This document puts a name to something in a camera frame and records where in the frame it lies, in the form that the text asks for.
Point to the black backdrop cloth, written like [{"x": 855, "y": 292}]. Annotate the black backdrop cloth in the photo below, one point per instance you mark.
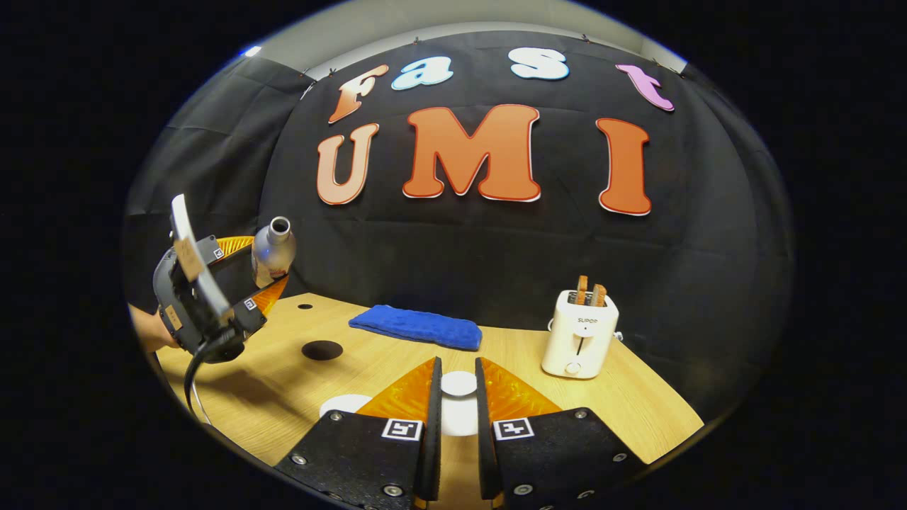
[{"x": 496, "y": 248}]

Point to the white teacup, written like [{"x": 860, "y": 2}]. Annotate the white teacup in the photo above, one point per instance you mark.
[{"x": 344, "y": 405}]

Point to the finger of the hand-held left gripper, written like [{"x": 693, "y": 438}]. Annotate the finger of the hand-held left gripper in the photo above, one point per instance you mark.
[
  {"x": 234, "y": 248},
  {"x": 262, "y": 304}
]

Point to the white toaster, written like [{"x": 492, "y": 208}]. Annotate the white toaster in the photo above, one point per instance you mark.
[{"x": 577, "y": 347}]

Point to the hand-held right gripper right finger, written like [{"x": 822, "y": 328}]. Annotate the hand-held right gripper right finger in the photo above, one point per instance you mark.
[{"x": 487, "y": 439}]

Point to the black round coaster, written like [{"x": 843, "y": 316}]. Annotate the black round coaster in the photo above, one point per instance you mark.
[{"x": 322, "y": 350}]

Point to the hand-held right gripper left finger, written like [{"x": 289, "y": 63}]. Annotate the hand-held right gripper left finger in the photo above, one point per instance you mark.
[{"x": 431, "y": 439}]

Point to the blue towel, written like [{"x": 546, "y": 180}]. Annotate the blue towel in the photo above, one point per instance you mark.
[{"x": 418, "y": 327}]

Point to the silver water bottle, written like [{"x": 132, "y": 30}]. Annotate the silver water bottle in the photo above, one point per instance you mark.
[{"x": 273, "y": 255}]

